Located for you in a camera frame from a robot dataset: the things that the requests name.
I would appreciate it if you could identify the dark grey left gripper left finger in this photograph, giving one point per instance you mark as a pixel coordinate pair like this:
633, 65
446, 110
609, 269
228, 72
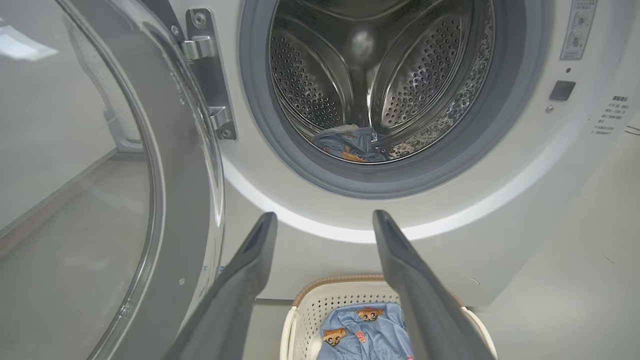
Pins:
230, 300

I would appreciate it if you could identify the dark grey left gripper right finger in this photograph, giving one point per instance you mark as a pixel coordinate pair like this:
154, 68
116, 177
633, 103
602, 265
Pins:
430, 310

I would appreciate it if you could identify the blue cartoon print garment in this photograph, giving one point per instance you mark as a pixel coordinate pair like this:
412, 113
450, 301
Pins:
370, 335

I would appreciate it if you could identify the washing machine glass door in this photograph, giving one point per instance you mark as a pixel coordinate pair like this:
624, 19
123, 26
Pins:
185, 200

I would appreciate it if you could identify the blue garment with cream trim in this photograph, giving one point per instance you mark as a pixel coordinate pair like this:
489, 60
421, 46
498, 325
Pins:
350, 145

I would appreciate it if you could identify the white washing machine body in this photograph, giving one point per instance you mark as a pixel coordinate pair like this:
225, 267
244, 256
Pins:
500, 200

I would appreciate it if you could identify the metal door hinge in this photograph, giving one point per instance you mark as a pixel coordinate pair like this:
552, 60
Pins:
210, 75

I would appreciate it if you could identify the stainless steel washing machine drum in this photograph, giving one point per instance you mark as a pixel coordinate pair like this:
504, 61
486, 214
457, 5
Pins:
310, 75

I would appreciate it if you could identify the cream perforated laundry basket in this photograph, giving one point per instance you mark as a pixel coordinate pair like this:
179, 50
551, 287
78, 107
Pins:
310, 310

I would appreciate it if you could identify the grey warning sticker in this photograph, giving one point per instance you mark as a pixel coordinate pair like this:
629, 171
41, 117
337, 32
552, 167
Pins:
579, 30

